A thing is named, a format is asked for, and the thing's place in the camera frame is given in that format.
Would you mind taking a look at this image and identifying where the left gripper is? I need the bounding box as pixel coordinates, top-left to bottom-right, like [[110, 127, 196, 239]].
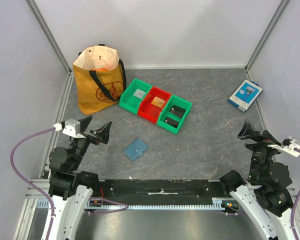
[[69, 115, 111, 170]]

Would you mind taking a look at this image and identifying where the blue leather card holder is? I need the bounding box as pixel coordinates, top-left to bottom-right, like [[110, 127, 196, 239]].
[[124, 138, 148, 162]]

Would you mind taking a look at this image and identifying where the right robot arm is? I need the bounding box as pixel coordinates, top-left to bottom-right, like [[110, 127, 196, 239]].
[[219, 120, 300, 240]]

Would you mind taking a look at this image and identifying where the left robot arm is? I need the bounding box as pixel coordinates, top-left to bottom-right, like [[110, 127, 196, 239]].
[[42, 116, 112, 240]]

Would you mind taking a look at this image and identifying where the silver card in bin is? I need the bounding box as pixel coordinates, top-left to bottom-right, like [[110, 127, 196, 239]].
[[133, 88, 146, 99]]

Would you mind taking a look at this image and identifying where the gold card in bin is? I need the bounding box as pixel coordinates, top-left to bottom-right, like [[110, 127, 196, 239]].
[[151, 96, 166, 108]]

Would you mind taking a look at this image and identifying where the upper black card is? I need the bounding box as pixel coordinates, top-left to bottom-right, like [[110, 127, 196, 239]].
[[169, 105, 186, 119]]

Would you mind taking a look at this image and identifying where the black card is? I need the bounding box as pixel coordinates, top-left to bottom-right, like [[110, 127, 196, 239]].
[[169, 105, 186, 119], [164, 117, 180, 129]]

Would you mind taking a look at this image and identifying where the lower black card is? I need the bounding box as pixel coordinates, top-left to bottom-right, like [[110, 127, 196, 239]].
[[164, 117, 180, 129]]

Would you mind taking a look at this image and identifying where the blue razor box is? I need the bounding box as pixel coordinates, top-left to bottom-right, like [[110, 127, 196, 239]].
[[227, 79, 263, 112]]

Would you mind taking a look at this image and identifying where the brown Trader Joe's paper bag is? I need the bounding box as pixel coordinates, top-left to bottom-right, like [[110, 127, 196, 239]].
[[72, 44, 127, 115]]

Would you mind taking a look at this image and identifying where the left green plastic bin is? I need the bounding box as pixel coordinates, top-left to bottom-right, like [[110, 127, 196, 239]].
[[119, 78, 153, 115]]

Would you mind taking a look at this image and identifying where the green plastic bin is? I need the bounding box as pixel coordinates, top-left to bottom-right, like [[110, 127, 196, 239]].
[[156, 95, 192, 134], [119, 78, 153, 115]]

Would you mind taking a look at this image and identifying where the red plastic bin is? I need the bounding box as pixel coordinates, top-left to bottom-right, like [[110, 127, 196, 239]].
[[137, 86, 172, 124]]

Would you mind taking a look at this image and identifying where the right green plastic bin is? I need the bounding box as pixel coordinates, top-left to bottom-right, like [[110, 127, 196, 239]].
[[156, 95, 192, 134]]

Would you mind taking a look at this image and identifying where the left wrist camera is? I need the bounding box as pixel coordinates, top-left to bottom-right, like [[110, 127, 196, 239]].
[[53, 119, 85, 139]]

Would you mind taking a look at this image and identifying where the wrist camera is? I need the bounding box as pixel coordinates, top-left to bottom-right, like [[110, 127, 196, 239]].
[[268, 137, 300, 158], [53, 119, 85, 139]]

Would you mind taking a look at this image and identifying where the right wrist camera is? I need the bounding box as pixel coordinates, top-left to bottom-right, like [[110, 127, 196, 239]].
[[268, 137, 300, 158]]

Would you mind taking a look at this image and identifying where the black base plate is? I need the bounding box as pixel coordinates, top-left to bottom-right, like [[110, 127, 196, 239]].
[[92, 179, 229, 205]]

